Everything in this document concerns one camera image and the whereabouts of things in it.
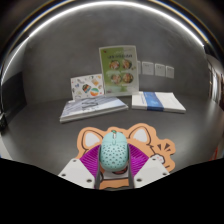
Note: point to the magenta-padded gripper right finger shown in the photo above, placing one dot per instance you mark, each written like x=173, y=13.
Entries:
x=151, y=170

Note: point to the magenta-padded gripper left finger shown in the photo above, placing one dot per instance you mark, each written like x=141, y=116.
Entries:
x=77, y=171

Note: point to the mint green perforated computer mouse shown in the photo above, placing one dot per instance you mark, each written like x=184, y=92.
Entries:
x=114, y=154

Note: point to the orange corgi-shaped mouse pad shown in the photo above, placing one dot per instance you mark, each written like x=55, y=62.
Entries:
x=90, y=136

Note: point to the grey and white book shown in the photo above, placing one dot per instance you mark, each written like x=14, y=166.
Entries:
x=91, y=107

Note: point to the white book with blue band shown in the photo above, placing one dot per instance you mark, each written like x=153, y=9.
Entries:
x=156, y=101

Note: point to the white card with colourful prints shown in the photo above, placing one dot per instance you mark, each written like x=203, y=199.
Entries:
x=87, y=86

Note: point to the clear sign stand green poster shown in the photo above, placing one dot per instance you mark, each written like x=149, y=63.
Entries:
x=118, y=70

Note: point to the dark framed glass door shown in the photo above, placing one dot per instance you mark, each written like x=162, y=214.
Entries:
x=216, y=83

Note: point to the row of white wall sockets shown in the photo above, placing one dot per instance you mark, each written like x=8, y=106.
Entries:
x=156, y=69

